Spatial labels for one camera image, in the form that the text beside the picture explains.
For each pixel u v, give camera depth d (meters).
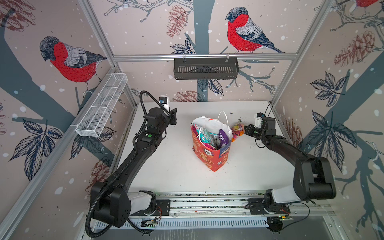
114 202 0.39
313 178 0.43
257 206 0.73
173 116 0.70
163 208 0.73
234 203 0.77
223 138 0.79
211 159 0.74
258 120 0.82
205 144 0.73
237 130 0.92
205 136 0.76
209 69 1.07
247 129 0.81
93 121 0.71
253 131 0.80
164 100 0.66
